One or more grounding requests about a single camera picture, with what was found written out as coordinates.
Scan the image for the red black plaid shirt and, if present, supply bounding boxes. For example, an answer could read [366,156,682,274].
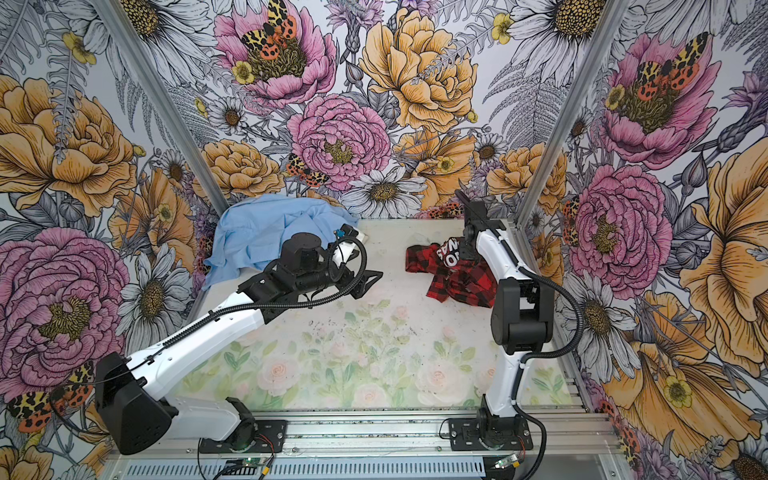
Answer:
[405,237,497,308]

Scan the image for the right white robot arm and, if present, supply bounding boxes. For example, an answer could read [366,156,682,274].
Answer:
[456,190,554,443]

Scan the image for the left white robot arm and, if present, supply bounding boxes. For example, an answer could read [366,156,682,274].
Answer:
[95,225,383,455]

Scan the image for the light blue shirt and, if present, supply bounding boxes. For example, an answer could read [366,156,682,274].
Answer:
[203,194,358,290]

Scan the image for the green circuit board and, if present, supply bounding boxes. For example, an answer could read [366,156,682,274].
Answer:
[219,458,265,477]

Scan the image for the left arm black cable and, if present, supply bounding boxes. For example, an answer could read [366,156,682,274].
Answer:
[155,235,368,355]

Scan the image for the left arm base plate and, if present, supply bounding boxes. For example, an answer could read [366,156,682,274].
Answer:
[199,420,288,454]

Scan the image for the aluminium corner post left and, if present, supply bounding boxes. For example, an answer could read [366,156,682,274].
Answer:
[94,1,229,216]

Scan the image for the aluminium corner post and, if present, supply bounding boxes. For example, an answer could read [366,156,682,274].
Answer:
[94,1,229,216]
[515,0,630,231]

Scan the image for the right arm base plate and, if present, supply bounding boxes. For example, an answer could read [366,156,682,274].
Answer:
[448,415,533,452]

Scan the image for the white slotted cable duct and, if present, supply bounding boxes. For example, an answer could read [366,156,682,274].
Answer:
[112,456,486,479]

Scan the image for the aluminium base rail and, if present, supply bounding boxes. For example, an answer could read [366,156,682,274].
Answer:
[107,407,625,463]

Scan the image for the aluminium corner post right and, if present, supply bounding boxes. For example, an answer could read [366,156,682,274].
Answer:
[515,0,630,231]

